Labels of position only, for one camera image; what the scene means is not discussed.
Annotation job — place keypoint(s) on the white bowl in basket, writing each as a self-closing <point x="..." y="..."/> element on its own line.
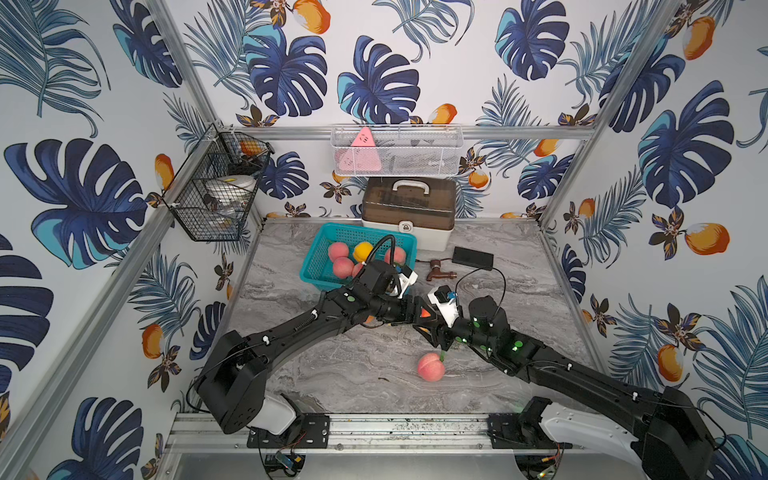
<point x="229" y="190"/>

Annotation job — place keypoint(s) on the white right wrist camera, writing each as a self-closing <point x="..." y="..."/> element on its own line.
<point x="444" y="299"/>

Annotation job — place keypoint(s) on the clear wall shelf basket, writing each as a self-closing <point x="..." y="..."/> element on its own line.
<point x="408" y="150"/>

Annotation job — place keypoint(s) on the pink peach with leaf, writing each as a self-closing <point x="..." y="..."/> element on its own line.
<point x="338" y="250"/>

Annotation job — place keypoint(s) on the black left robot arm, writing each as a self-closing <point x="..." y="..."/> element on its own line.
<point x="232" y="384"/>

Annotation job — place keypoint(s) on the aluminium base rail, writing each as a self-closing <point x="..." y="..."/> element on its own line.
<point x="563" y="429"/>

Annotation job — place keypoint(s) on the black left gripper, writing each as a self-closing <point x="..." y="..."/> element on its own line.
<point x="409" y="309"/>

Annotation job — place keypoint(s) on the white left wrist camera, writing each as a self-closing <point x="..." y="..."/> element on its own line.
<point x="406" y="277"/>

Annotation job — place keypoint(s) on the white brown storage box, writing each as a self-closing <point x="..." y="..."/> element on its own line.
<point x="423" y="207"/>

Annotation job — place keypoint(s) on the black wire wall basket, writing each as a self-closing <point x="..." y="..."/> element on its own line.
<point x="218" y="153"/>

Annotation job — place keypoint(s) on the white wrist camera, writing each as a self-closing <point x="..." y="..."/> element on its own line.
<point x="406" y="277"/>
<point x="444" y="299"/>

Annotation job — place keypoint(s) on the maroon brass faucet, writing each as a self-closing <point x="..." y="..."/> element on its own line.
<point x="437" y="273"/>

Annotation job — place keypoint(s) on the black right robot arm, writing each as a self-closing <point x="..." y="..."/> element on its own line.
<point x="669" y="436"/>

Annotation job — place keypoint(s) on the pink triangle item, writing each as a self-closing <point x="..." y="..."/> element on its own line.
<point x="361" y="156"/>

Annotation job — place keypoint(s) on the teal plastic basket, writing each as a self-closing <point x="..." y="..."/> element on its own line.
<point x="317" y="268"/>

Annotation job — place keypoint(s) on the black battery box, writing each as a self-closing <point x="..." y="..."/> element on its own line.
<point x="473" y="258"/>

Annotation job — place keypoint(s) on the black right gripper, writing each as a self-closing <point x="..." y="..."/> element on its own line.
<point x="443" y="336"/>

